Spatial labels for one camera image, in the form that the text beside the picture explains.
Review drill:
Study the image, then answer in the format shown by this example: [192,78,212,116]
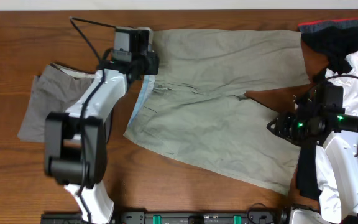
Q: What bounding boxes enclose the khaki beige shorts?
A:
[124,29,308,194]

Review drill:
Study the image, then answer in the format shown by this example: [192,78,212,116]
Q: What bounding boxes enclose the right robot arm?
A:
[267,109,358,223]

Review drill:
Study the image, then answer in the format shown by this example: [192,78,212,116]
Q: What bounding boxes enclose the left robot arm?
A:
[44,51,159,223]

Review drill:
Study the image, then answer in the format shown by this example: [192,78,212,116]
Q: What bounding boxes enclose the black garment with red trim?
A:
[296,19,358,201]

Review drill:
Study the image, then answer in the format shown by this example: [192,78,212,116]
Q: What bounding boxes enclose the folded grey shorts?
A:
[17,63,94,142]

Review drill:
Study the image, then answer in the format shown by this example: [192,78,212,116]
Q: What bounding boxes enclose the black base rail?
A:
[40,203,290,224]

